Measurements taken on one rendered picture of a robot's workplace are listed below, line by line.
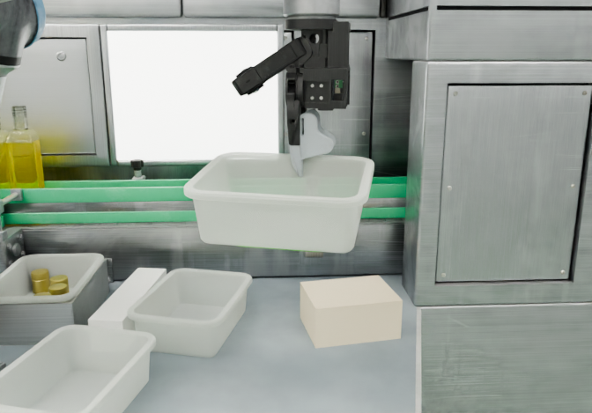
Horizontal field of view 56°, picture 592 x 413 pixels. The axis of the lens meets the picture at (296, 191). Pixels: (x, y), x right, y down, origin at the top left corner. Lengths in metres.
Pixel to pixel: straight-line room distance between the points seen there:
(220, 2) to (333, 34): 0.67
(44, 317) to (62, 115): 0.56
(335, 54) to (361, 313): 0.47
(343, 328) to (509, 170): 0.45
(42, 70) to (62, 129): 0.14
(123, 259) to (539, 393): 0.96
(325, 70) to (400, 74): 0.72
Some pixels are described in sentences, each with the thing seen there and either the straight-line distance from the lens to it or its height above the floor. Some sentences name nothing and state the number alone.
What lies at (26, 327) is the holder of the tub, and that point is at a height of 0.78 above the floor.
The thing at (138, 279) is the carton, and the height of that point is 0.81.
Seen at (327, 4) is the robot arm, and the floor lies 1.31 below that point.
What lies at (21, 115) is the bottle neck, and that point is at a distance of 1.36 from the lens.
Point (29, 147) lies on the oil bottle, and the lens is 1.35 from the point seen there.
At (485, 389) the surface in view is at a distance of 1.33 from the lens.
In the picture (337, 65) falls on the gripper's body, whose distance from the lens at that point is 0.76.
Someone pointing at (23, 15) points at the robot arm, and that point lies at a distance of 0.95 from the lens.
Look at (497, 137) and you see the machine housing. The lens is 1.15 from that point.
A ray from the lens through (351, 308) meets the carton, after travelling 1.01.
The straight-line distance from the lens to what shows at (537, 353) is 1.33.
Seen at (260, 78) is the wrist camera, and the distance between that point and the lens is 0.77.
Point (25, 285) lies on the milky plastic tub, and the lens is 1.29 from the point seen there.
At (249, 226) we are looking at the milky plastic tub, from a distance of 0.68.
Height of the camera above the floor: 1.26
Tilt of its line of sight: 14 degrees down
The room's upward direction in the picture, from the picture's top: straight up
